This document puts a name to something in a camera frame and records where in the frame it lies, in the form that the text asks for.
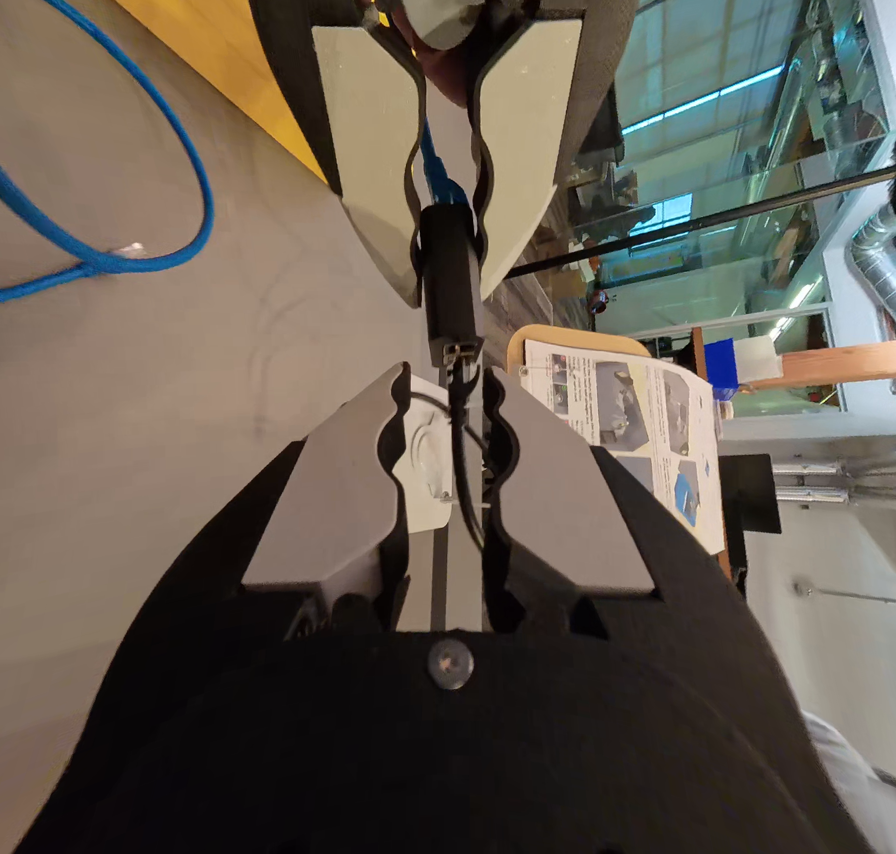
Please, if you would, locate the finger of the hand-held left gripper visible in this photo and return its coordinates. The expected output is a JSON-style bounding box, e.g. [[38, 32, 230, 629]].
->
[[311, 24, 428, 309], [469, 17, 585, 302]]

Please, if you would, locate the black network switch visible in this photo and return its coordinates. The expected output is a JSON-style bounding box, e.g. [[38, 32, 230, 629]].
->
[[419, 206, 484, 369]]

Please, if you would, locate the printed instruction sheet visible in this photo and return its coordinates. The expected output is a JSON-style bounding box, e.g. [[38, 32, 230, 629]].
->
[[524, 339, 723, 557]]

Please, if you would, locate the wooden board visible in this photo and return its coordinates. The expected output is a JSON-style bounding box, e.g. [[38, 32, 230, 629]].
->
[[507, 324, 736, 575]]

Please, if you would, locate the silver air duct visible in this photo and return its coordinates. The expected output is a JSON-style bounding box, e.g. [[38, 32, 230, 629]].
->
[[843, 203, 896, 340]]

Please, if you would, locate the person's left hand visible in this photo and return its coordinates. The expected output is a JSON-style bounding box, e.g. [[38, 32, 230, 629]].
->
[[348, 0, 487, 109]]

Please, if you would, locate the black ethernet cable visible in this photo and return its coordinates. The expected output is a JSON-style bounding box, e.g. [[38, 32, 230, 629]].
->
[[413, 360, 494, 554]]

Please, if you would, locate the black floor lamp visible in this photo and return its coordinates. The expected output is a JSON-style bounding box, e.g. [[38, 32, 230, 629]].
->
[[504, 168, 896, 281]]

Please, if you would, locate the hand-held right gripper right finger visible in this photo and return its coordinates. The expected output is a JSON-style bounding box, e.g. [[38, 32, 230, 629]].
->
[[482, 366, 658, 632]]

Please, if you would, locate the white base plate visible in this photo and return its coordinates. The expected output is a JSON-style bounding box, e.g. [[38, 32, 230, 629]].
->
[[391, 374, 455, 534]]

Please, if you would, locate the clear acrylic stand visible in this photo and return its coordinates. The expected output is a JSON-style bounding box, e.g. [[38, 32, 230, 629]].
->
[[412, 406, 491, 512]]

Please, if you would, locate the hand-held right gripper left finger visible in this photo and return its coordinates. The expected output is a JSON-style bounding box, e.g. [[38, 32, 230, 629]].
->
[[241, 361, 413, 634]]

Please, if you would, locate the blue ethernet cable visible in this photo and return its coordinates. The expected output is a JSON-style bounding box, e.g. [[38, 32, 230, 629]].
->
[[0, 0, 471, 305]]

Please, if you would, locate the black monitor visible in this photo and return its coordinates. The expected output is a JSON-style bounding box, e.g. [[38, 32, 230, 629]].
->
[[721, 453, 781, 536]]

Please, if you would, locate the yellow plastic bin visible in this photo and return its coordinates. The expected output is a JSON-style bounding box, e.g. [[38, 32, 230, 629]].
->
[[66, 0, 330, 183]]

